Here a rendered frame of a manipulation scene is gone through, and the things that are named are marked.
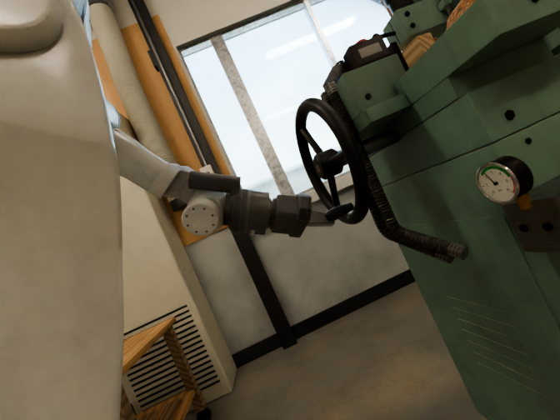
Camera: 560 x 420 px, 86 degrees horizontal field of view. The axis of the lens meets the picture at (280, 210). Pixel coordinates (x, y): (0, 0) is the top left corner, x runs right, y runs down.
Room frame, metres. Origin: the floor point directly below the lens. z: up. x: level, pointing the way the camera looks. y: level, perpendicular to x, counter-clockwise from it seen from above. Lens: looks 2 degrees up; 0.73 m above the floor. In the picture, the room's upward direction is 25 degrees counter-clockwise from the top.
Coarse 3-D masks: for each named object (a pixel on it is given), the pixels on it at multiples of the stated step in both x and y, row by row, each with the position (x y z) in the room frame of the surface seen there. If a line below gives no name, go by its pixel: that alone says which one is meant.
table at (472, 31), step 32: (480, 0) 0.40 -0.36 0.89; (512, 0) 0.40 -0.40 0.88; (544, 0) 0.41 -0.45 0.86; (448, 32) 0.46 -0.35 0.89; (480, 32) 0.41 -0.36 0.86; (512, 32) 0.41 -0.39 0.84; (544, 32) 0.50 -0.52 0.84; (416, 64) 0.54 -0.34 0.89; (448, 64) 0.48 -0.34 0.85; (416, 96) 0.58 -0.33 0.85
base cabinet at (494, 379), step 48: (528, 144) 0.48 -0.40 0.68; (384, 192) 0.85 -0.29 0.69; (432, 192) 0.66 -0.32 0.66; (480, 192) 0.54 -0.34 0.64; (480, 240) 0.59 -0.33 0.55; (432, 288) 0.83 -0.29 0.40; (480, 288) 0.65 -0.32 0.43; (528, 288) 0.53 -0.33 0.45; (480, 336) 0.72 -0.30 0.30; (528, 336) 0.58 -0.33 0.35; (480, 384) 0.82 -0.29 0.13; (528, 384) 0.64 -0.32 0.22
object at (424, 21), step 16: (432, 0) 0.69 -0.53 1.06; (400, 16) 0.68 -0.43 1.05; (416, 16) 0.68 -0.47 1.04; (432, 16) 0.69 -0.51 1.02; (448, 16) 0.69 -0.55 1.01; (384, 32) 0.74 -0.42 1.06; (400, 32) 0.69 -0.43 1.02; (416, 32) 0.68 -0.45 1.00; (432, 32) 0.72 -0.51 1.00; (400, 48) 0.72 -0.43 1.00
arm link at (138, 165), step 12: (108, 108) 0.49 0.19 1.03; (120, 132) 0.51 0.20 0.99; (120, 144) 0.50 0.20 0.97; (132, 144) 0.52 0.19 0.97; (120, 156) 0.50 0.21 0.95; (132, 156) 0.51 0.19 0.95; (144, 156) 0.52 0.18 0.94; (156, 156) 0.54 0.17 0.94; (120, 168) 0.51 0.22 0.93; (132, 168) 0.52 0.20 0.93; (144, 168) 0.52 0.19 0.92; (156, 168) 0.53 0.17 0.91; (132, 180) 0.53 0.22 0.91; (144, 180) 0.53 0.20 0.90
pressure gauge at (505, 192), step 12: (504, 156) 0.42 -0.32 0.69; (480, 168) 0.44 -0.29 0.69; (492, 168) 0.42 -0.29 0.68; (504, 168) 0.40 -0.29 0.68; (516, 168) 0.40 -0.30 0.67; (528, 168) 0.40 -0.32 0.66; (480, 180) 0.45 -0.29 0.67; (492, 180) 0.43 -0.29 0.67; (504, 180) 0.41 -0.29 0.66; (516, 180) 0.39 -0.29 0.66; (528, 180) 0.40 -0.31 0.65; (492, 192) 0.44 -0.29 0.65; (504, 192) 0.42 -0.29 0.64; (516, 192) 0.40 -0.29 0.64; (528, 204) 0.42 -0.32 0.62
